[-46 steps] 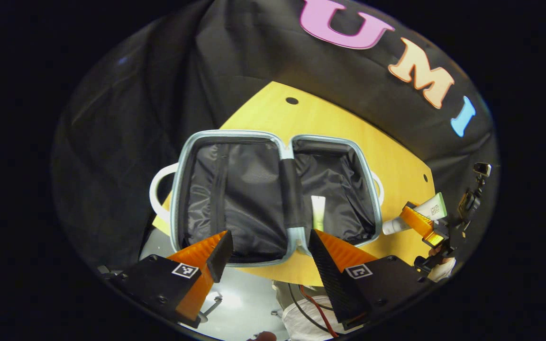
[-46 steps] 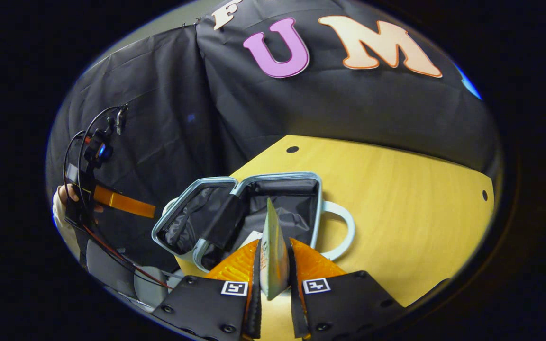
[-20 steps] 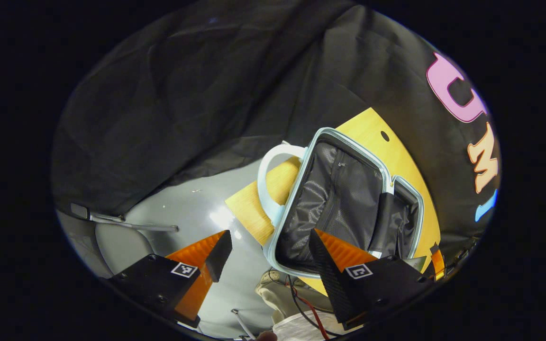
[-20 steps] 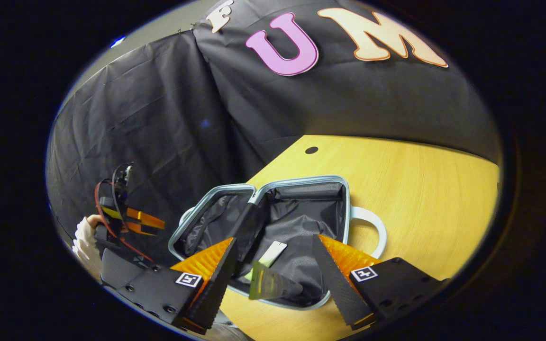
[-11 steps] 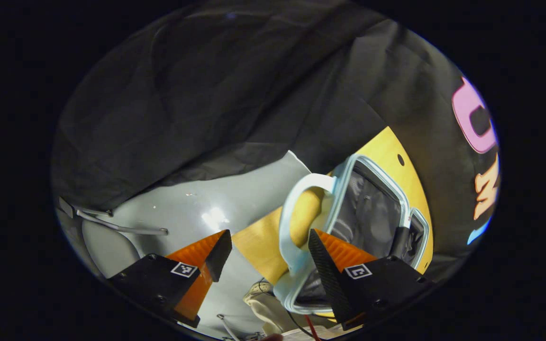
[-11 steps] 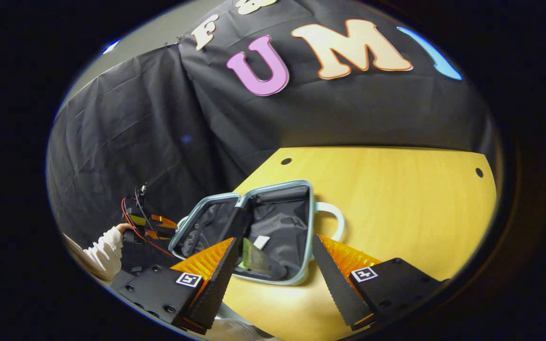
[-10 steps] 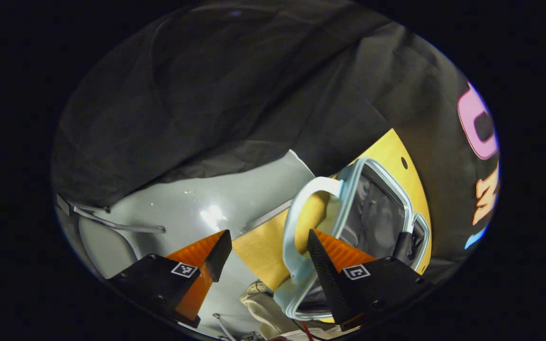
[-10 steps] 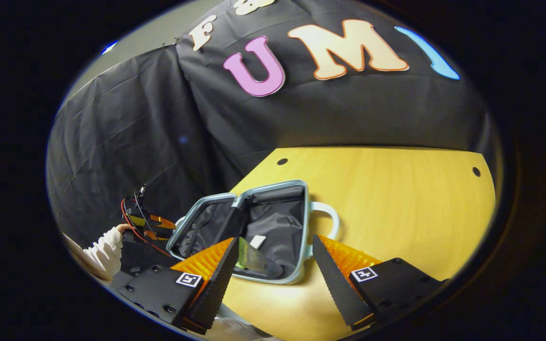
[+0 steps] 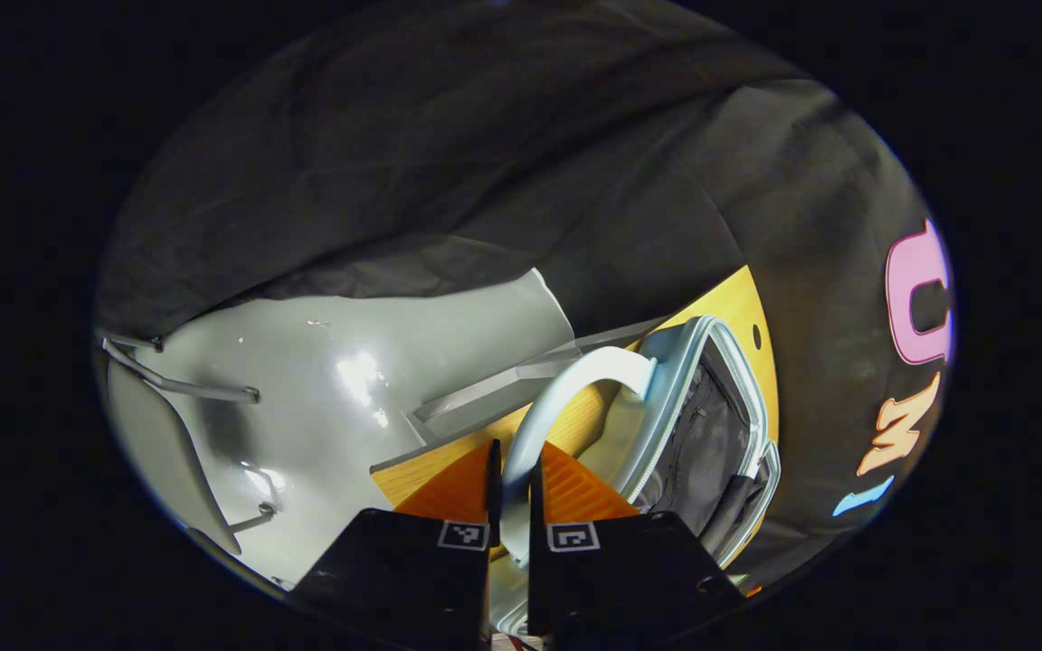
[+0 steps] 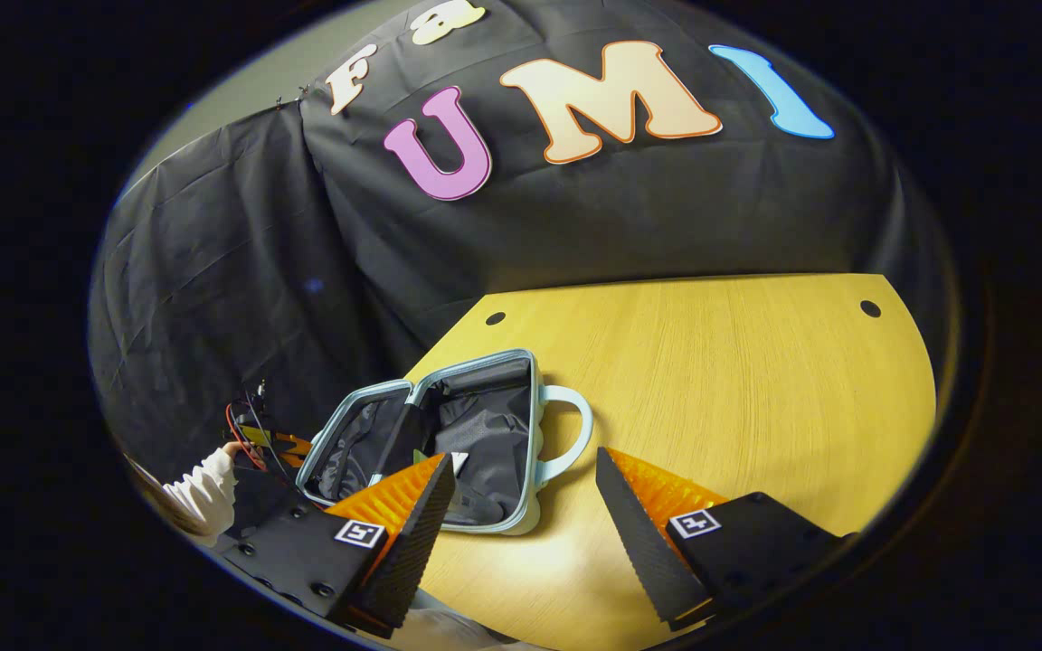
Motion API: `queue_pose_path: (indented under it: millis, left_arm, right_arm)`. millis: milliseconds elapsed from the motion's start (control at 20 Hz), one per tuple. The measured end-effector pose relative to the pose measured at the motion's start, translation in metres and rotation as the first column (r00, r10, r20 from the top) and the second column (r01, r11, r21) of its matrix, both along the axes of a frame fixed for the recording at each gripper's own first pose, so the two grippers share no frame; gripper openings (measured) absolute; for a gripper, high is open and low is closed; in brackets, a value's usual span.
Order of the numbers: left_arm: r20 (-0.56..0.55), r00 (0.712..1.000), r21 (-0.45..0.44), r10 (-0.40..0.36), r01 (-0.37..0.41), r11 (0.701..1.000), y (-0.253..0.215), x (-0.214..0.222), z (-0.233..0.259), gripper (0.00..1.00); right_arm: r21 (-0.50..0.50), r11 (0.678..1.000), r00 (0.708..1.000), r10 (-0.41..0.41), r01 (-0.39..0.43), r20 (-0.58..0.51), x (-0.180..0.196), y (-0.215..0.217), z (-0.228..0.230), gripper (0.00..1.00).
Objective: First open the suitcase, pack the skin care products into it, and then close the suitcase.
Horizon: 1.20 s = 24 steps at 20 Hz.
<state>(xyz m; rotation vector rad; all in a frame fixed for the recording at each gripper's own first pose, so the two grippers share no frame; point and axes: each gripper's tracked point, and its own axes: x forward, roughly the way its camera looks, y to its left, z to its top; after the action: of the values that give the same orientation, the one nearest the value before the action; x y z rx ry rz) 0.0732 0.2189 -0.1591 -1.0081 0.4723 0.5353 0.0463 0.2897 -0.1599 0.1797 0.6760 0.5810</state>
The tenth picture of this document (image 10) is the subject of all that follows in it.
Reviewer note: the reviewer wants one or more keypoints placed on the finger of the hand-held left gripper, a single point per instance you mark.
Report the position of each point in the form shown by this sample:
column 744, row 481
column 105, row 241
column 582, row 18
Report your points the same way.
column 293, row 448

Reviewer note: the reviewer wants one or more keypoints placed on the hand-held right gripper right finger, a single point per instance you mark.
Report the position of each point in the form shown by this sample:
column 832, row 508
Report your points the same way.
column 756, row 542

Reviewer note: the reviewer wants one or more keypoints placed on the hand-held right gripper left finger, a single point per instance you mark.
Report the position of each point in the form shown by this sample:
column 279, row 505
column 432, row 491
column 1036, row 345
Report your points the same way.
column 304, row 551

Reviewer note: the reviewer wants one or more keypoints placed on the white bumpy suitcase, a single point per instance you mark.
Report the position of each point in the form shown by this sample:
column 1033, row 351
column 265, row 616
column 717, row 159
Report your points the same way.
column 485, row 434

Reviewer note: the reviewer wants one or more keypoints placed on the grey chair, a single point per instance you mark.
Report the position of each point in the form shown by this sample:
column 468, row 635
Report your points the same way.
column 449, row 626

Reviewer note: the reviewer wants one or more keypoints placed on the black backdrop cloth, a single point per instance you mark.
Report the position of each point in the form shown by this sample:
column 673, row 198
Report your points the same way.
column 575, row 226

